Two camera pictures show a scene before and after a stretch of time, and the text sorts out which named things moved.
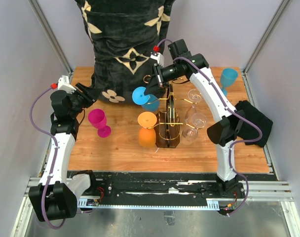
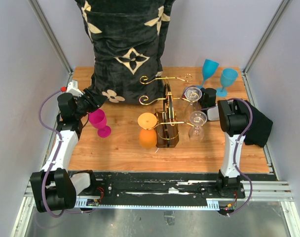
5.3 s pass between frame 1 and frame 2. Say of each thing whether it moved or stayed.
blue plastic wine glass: moved
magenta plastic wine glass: stayed
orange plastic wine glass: stayed
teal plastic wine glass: stayed
